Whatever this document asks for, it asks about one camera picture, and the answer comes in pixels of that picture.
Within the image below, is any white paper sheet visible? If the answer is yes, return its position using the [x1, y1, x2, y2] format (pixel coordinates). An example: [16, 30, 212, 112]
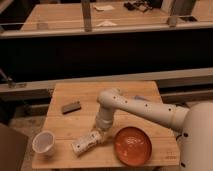
[93, 5, 115, 11]

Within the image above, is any clear plastic cup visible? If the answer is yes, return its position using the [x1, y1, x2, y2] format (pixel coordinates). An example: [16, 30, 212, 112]
[32, 131, 55, 156]

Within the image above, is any white plastic bottle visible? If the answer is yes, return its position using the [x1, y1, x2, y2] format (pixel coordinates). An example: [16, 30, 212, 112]
[71, 130, 103, 156]

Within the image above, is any crumpled white paper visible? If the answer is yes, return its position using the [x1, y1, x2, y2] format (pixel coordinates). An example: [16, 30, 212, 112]
[96, 20, 117, 27]

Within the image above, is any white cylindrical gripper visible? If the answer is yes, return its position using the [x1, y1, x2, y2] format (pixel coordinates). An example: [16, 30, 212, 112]
[91, 107, 115, 142]

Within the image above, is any wooden small table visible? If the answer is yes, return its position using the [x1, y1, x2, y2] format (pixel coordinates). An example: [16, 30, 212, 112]
[32, 81, 180, 169]

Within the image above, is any grey metal post right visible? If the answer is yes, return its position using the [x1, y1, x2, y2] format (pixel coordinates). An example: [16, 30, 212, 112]
[166, 0, 197, 28]

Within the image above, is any orange ceramic bowl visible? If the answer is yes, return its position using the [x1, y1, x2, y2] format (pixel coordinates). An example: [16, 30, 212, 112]
[114, 127, 152, 167]

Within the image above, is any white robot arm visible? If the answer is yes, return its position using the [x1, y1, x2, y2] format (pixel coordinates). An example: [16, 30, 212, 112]
[95, 88, 213, 171]

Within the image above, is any metal vertical post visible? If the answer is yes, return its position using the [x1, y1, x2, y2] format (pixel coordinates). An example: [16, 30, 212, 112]
[81, 0, 92, 32]

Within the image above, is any black tools pile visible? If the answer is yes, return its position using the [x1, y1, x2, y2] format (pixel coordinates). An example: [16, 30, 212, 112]
[123, 0, 152, 13]

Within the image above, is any dark grey sponge block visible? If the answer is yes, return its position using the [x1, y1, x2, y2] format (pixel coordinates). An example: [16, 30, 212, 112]
[61, 101, 81, 114]

